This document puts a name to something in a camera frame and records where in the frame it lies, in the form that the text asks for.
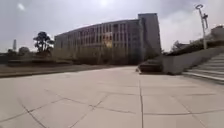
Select large grey multi-storey building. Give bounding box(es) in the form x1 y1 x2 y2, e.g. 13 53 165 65
53 12 163 66

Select pale concrete slab plaza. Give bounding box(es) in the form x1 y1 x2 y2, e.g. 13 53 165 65
0 65 224 128

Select dark low planter steps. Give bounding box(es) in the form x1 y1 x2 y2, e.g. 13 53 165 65
137 58 164 74

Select brown bare ground strip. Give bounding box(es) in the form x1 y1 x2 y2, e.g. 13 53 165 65
0 63 118 79

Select dark tree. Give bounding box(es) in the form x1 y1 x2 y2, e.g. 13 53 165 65
32 31 55 56

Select pale concrete stairs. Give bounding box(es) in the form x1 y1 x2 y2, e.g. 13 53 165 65
181 53 224 83

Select distant tower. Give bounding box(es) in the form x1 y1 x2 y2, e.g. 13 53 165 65
12 38 17 52

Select grey concrete wall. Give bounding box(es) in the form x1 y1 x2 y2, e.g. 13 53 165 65
162 45 224 76

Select dark hedge on wall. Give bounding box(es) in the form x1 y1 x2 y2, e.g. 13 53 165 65
166 37 224 57

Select lamp pole with ring top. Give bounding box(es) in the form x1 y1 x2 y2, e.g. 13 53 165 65
195 3 210 50

